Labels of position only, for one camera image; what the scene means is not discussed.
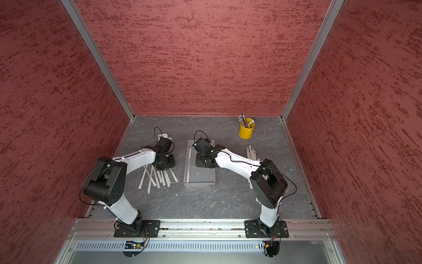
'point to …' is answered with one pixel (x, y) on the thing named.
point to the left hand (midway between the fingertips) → (171, 168)
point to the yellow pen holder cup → (245, 132)
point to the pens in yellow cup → (241, 117)
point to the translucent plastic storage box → (194, 176)
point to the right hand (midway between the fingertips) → (201, 165)
